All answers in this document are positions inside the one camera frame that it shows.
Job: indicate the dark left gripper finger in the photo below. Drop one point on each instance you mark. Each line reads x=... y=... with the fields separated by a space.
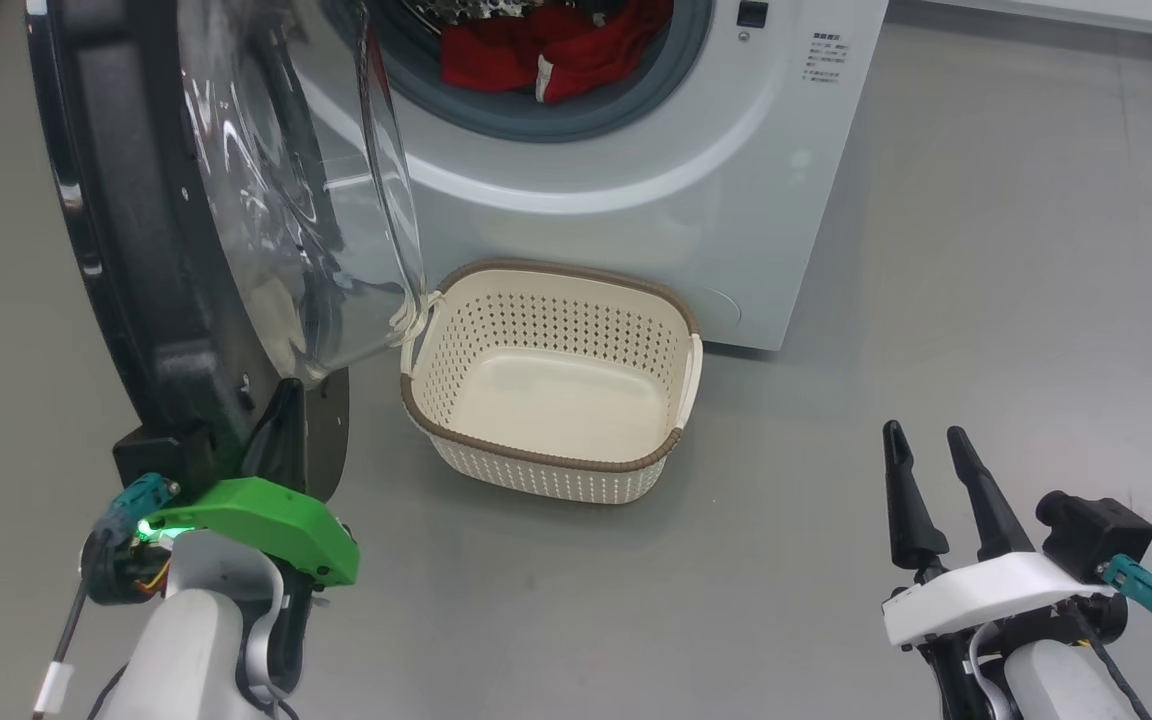
x=281 y=440

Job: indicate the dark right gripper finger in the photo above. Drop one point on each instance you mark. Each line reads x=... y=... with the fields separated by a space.
x=908 y=510
x=991 y=510

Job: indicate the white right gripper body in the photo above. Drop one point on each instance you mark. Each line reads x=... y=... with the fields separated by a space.
x=986 y=590

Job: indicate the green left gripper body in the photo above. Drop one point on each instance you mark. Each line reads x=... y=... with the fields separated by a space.
x=266 y=520

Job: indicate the black round glass washer door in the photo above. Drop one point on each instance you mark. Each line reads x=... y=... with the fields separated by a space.
x=166 y=250

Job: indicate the red and white shorts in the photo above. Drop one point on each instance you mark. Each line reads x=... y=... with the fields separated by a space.
x=606 y=50
x=486 y=55

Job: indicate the cream perforated laundry basket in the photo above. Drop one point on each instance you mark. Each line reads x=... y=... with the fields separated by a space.
x=546 y=400

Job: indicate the grey rubber door seal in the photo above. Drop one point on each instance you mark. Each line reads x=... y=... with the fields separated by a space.
x=536 y=120

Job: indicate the white front-load washing machine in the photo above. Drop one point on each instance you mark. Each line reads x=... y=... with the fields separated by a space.
x=636 y=200

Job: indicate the black door lock slot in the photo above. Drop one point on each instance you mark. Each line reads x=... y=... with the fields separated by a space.
x=752 y=12

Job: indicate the stainless steel washer drum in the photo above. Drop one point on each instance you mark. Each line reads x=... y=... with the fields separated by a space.
x=496 y=8

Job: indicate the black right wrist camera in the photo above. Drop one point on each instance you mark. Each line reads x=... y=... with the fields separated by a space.
x=1096 y=535

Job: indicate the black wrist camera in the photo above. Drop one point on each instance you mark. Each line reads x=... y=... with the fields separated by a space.
x=1096 y=535
x=156 y=455

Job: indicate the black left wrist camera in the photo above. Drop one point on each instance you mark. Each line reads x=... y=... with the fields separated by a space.
x=156 y=455

